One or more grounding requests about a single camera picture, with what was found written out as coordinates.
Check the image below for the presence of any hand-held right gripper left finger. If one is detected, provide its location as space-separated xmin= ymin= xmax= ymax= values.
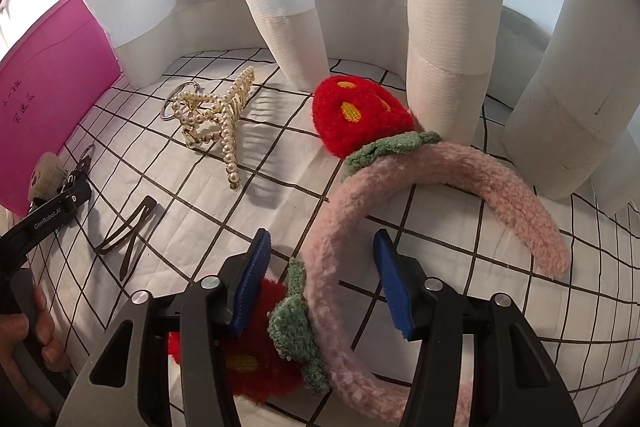
xmin=69 ymin=228 xmax=273 ymax=427

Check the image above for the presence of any white curtain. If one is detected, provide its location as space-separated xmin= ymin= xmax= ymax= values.
xmin=65 ymin=0 xmax=640 ymax=212

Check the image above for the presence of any pearl hair claw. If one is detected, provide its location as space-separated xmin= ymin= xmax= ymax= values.
xmin=170 ymin=66 xmax=256 ymax=192

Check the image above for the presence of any person's left hand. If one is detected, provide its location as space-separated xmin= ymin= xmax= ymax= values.
xmin=0 ymin=286 xmax=71 ymax=374

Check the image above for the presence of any white black-checked sheet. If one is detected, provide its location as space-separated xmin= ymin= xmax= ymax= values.
xmin=25 ymin=47 xmax=640 ymax=427

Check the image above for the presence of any pink plastic bin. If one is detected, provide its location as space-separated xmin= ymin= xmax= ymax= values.
xmin=0 ymin=0 xmax=123 ymax=218

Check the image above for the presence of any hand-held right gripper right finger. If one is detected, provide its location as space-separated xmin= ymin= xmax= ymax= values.
xmin=373 ymin=228 xmax=583 ymax=427

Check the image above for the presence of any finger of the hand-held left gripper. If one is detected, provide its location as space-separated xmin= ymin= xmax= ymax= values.
xmin=59 ymin=183 xmax=94 ymax=221

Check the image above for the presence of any pink strawberry plush headband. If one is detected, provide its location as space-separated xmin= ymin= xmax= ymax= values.
xmin=167 ymin=76 xmax=571 ymax=427

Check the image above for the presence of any metal snap hair clip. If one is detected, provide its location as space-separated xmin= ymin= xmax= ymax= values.
xmin=90 ymin=195 xmax=158 ymax=283

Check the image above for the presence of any small silver ring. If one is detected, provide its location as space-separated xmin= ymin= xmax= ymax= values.
xmin=161 ymin=81 xmax=202 ymax=122

